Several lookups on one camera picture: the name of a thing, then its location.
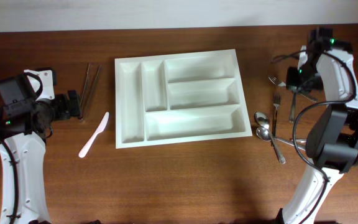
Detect silver fork dark handle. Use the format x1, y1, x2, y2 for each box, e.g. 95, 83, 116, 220
272, 92, 281, 137

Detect large silver spoon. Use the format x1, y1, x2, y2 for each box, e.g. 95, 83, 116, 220
255, 127, 305, 151
255, 112, 286, 164

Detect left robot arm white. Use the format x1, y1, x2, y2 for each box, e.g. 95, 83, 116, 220
0, 68, 82, 224

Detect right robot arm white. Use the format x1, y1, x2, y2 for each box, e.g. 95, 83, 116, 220
272, 27, 358, 224

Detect metal kitchen tongs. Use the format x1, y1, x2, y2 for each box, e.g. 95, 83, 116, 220
78, 63, 101, 121

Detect white plastic knife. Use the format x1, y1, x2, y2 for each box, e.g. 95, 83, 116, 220
78, 112, 109, 158

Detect white cutlery tray organizer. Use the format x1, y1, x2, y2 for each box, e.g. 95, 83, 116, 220
114, 49, 252, 149

